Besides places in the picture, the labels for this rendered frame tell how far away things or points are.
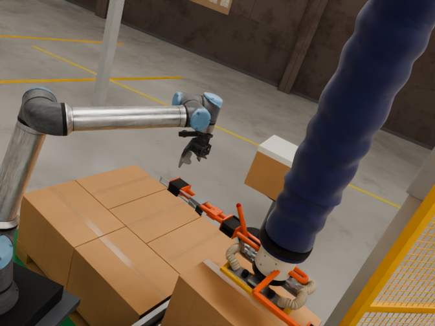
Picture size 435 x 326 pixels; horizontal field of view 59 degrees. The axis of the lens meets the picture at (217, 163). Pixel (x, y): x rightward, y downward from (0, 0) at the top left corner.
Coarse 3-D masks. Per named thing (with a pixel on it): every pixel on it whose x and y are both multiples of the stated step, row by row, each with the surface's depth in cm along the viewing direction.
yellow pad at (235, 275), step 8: (224, 272) 168; (232, 272) 167; (240, 272) 169; (248, 272) 167; (232, 280) 166; (240, 280) 165; (248, 288) 163; (264, 296) 161; (272, 296) 160; (280, 296) 164; (272, 312) 157; (288, 312) 158
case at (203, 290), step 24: (216, 264) 193; (240, 264) 199; (192, 288) 175; (216, 288) 179; (240, 288) 184; (168, 312) 189; (192, 312) 178; (216, 312) 168; (240, 312) 171; (264, 312) 175; (312, 312) 185
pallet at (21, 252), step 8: (16, 248) 275; (24, 248) 268; (24, 256) 270; (24, 264) 273; (32, 264) 273; (40, 272) 269; (72, 312) 250; (80, 312) 238; (72, 320) 246; (80, 320) 247; (88, 320) 235
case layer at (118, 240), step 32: (32, 192) 259; (64, 192) 269; (96, 192) 281; (128, 192) 293; (160, 192) 306; (32, 224) 254; (64, 224) 242; (96, 224) 251; (128, 224) 261; (160, 224) 271; (192, 224) 283; (32, 256) 263; (64, 256) 237; (96, 256) 228; (128, 256) 236; (160, 256) 244; (192, 256) 253; (64, 288) 245; (96, 288) 222; (128, 288) 214; (160, 288) 221; (96, 320) 229; (128, 320) 209
